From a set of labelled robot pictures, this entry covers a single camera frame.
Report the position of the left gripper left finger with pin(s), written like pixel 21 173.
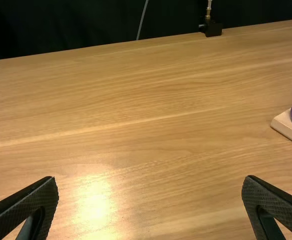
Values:
pixel 10 215

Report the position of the black clamp stand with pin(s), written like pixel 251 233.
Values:
pixel 214 30

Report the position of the wooden peg base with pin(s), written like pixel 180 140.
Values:
pixel 283 122

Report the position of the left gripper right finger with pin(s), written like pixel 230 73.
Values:
pixel 273 200

